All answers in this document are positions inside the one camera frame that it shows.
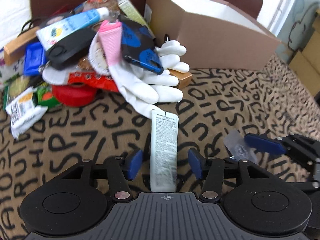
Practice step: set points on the clear bag with earrings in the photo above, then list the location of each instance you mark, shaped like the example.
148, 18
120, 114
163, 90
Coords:
235, 142

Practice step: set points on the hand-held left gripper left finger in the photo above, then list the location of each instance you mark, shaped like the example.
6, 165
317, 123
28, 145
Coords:
133, 166

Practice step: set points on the red snack packet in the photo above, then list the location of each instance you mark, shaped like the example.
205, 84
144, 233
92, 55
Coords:
92, 80

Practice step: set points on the red tape roll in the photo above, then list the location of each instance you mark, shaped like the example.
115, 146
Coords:
72, 96

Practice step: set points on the white snack packet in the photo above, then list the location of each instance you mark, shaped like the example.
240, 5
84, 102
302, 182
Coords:
23, 115

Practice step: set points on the black round tape roll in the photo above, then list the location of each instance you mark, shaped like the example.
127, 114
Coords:
53, 21

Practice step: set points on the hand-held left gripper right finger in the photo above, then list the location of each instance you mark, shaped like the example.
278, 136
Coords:
196, 163

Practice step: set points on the speckled round pad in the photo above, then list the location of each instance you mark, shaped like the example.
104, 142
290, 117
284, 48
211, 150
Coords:
96, 55

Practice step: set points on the blue white toothpaste tube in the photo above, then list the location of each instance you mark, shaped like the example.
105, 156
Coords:
72, 23

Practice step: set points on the orange snack packet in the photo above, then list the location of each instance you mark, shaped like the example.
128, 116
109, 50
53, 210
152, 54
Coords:
100, 4

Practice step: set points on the green snack packet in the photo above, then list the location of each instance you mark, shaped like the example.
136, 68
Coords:
47, 97

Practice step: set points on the long gold box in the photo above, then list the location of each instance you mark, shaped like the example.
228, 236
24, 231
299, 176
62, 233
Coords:
18, 45

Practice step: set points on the small red box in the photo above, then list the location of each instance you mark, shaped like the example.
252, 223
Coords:
61, 9

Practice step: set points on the black silicone case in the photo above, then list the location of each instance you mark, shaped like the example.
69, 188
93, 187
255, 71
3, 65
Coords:
70, 48

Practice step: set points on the green cookie packet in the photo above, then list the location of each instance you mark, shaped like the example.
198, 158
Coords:
17, 87

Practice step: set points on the cardboard carton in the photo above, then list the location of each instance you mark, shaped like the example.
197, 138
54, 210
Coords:
306, 72

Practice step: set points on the blue black phone case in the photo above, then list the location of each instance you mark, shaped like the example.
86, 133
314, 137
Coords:
137, 42

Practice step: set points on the brown biscuit packet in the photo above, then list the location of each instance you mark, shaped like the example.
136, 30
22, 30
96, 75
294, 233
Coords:
85, 63

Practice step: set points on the white cream tube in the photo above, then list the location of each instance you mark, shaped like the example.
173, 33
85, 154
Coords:
163, 152

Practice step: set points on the white round pad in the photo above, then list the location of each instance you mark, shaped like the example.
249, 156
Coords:
56, 76

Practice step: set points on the floral fabric pouch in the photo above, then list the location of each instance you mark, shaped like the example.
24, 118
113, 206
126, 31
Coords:
7, 67

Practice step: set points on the small gold box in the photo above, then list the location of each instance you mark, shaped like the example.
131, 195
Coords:
181, 78

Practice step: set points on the metal carabiner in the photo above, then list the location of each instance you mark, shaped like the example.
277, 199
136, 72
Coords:
167, 38

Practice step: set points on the green yellow carton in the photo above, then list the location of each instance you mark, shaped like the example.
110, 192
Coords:
131, 10

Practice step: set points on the blue square plastic box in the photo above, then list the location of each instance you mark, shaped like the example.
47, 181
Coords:
35, 58

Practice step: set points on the brown cardboard box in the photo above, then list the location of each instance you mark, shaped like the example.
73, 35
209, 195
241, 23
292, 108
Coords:
225, 42

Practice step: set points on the white glove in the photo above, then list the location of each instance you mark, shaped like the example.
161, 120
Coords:
165, 92
172, 60

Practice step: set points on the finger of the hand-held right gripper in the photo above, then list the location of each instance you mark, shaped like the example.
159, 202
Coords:
265, 143

